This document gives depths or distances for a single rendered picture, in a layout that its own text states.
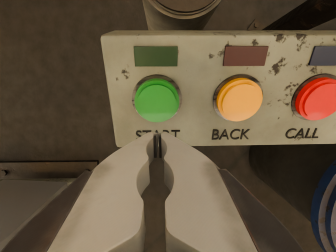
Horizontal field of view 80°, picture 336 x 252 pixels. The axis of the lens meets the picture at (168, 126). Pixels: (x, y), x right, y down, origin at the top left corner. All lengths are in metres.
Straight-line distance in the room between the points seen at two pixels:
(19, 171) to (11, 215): 0.35
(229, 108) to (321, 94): 0.08
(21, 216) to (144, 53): 0.55
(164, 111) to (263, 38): 0.10
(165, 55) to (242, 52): 0.06
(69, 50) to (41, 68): 0.12
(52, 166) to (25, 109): 0.24
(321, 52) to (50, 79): 0.83
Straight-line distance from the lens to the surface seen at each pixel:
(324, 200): 0.54
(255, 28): 0.89
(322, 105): 0.23
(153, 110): 0.18
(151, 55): 0.18
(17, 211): 0.68
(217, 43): 0.18
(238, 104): 0.19
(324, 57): 0.22
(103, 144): 0.84
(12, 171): 1.01
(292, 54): 0.21
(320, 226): 0.56
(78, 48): 0.86
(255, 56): 0.19
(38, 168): 0.95
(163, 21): 0.32
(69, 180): 0.81
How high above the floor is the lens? 0.79
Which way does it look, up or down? 81 degrees down
